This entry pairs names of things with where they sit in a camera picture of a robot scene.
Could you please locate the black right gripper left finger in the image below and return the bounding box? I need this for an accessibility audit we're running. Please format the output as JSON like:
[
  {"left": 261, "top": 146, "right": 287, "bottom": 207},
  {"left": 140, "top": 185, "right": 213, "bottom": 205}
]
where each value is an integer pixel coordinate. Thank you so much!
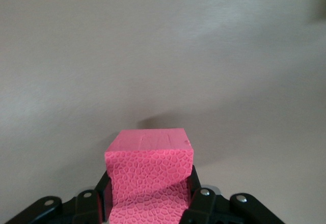
[{"left": 4, "top": 171, "right": 113, "bottom": 224}]

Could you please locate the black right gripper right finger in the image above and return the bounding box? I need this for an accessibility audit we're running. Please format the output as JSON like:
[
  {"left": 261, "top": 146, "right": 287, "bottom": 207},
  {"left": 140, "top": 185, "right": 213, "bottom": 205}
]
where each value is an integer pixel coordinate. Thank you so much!
[{"left": 179, "top": 166, "right": 283, "bottom": 224}]

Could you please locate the red foam cube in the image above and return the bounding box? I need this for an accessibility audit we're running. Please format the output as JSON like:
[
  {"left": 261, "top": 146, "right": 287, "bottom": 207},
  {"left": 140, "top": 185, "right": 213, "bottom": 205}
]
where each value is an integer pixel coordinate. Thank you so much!
[{"left": 103, "top": 128, "right": 194, "bottom": 224}]

